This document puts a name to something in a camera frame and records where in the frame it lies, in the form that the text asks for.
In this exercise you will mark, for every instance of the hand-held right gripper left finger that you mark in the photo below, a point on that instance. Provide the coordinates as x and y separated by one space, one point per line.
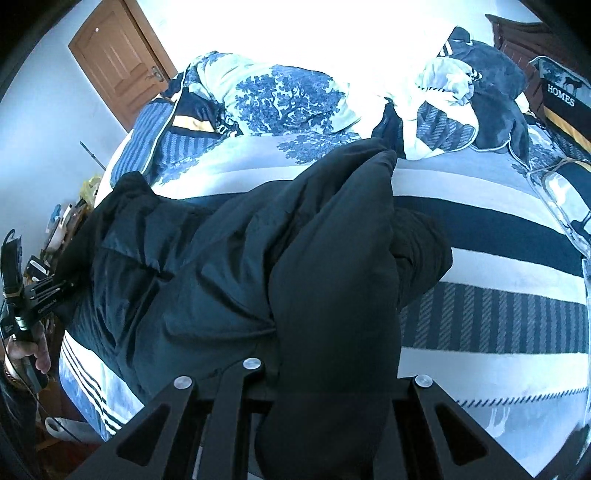
231 397

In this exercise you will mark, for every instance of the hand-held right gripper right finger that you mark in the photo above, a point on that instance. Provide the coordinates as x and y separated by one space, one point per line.
425 406

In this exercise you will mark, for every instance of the black puffer jacket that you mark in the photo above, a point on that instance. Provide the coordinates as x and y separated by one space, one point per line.
231 254

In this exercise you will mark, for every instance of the person's left forearm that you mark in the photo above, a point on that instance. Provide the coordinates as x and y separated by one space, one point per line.
14 415

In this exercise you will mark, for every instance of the person's left hand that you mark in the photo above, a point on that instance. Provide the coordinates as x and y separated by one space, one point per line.
27 350

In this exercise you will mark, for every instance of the cluttered side table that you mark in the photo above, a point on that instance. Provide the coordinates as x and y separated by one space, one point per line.
60 230

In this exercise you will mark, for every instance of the yellow plastic bag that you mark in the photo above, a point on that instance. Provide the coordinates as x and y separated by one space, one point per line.
90 187

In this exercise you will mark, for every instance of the blue white striped bedsheet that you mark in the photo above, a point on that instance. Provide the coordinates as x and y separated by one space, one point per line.
485 277

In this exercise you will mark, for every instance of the thin black rod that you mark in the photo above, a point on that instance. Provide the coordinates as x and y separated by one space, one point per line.
90 153

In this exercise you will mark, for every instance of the blue striped pillow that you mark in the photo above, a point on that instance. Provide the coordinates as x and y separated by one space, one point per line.
138 147

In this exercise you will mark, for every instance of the navy yellow printed pillow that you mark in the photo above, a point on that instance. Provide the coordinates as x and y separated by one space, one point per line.
563 101
194 117

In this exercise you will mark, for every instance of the wooden door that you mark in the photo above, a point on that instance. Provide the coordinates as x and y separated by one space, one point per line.
115 60

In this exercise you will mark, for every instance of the clear plastic bedding bag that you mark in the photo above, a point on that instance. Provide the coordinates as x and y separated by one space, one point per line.
554 194

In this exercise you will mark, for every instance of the crumpled blue white pillow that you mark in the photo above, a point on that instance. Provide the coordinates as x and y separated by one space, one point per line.
445 124

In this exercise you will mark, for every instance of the blue tree print duvet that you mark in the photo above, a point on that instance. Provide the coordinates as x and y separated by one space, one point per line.
277 97

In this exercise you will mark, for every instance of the dark grey plush pillow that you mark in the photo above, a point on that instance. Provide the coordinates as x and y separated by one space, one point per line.
496 87

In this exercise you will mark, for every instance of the dark wooden headboard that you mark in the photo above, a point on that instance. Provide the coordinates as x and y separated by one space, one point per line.
517 37

